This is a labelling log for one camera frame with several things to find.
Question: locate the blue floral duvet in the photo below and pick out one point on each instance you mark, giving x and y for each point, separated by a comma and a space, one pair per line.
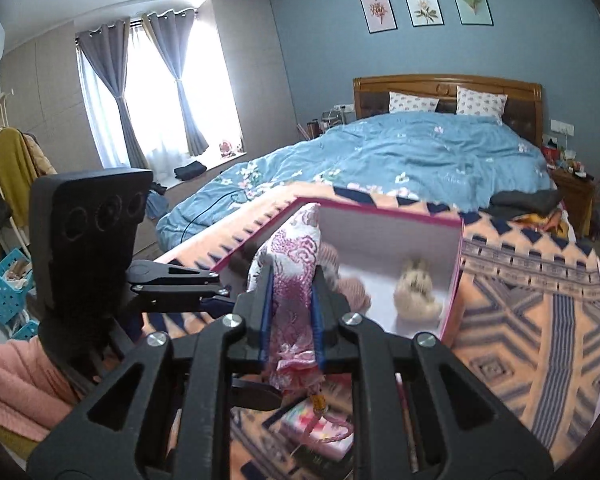
405, 150

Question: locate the wooden headboard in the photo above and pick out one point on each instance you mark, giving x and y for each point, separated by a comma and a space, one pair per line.
445, 82

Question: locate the black folded cloth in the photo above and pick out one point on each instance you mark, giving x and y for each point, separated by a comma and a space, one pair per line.
189, 171

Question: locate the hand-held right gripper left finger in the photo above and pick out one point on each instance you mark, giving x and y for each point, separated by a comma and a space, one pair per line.
266, 310

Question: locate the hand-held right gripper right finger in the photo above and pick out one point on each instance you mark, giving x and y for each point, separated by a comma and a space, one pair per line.
317, 320

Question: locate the person's left forearm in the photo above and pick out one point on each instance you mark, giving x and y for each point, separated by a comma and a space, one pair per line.
20, 390

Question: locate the blue denim garment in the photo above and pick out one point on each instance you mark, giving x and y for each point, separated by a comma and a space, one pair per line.
157, 202

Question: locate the white wall socket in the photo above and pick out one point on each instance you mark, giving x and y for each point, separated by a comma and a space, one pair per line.
561, 127
343, 107

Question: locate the framed white flower picture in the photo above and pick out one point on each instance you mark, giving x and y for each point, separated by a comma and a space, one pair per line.
423, 6

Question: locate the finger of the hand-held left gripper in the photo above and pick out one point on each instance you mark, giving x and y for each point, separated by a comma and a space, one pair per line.
170, 271
180, 296

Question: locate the orange patterned blanket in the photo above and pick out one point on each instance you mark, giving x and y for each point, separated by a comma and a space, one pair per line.
520, 310

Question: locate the dark grey folded garment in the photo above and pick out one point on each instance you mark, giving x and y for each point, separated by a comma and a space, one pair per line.
525, 202

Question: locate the yellow patterned cloth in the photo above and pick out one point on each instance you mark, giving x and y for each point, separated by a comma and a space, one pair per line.
542, 221

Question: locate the beige wardrobe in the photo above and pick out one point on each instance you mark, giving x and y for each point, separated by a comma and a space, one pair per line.
240, 75

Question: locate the framed pink flower picture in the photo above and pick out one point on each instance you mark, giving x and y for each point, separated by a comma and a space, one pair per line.
378, 13

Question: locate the pink patterned folding umbrella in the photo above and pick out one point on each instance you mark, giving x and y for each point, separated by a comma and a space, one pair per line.
290, 260

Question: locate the pink cardboard box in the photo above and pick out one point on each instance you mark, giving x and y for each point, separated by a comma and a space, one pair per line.
380, 240

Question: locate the grey curtain panel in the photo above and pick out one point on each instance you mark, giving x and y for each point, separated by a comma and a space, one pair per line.
175, 60
110, 75

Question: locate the framed green leaf picture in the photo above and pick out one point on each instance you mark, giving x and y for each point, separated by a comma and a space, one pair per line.
472, 4

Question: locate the pink knitted plush toy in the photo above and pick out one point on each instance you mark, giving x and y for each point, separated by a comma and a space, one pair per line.
355, 295

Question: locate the beige puffy jacket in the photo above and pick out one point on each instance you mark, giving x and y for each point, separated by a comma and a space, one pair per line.
42, 157

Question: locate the beige plush bear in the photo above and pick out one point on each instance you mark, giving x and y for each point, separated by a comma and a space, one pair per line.
417, 290

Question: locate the pink floral box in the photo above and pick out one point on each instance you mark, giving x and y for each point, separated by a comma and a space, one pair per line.
325, 430

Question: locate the blue plastic basket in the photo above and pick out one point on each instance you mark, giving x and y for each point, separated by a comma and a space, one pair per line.
25, 332
2, 285

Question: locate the mustard yellow garment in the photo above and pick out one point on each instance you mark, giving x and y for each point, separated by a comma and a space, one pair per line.
10, 165

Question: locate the pink flower ornament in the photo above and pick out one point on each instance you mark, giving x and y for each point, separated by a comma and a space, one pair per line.
227, 147

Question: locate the wooden nightstand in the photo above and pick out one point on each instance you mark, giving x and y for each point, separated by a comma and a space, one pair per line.
572, 200

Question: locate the white patterned pillow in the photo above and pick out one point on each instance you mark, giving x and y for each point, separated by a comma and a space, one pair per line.
480, 104
412, 102

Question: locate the bedside shelf with bottles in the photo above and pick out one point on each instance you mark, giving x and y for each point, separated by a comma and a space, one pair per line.
325, 124

